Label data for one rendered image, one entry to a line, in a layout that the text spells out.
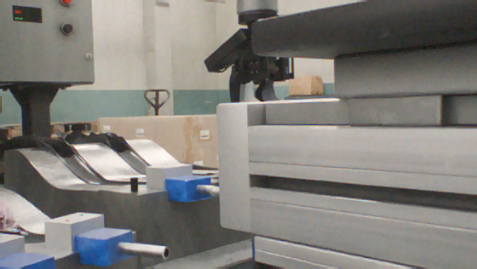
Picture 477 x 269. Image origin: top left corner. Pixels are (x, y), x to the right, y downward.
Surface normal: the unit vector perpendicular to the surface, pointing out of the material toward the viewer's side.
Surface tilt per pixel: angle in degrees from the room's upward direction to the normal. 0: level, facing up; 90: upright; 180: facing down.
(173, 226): 90
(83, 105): 90
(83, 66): 90
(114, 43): 90
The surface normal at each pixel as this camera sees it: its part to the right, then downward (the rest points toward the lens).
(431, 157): -0.74, 0.06
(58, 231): -0.45, 0.06
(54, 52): 0.72, 0.01
